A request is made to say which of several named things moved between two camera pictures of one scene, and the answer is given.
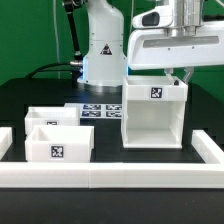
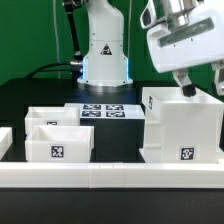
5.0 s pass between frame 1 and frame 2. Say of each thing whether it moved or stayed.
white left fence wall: stayed
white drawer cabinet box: moved
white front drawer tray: stayed
